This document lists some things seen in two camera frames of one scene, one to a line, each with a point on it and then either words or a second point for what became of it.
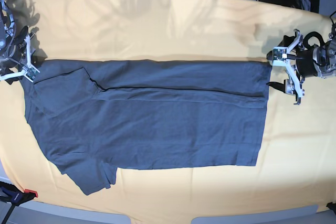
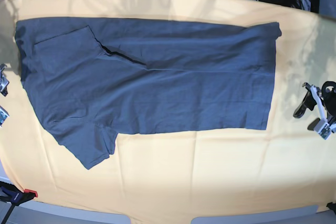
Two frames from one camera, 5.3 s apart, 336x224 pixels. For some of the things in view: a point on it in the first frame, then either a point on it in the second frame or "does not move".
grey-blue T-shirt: (95, 117) does not move
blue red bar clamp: (11, 193) does not move
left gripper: (17, 52) → (4, 81)
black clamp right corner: (332, 206) does not move
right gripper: (304, 65) → (309, 102)
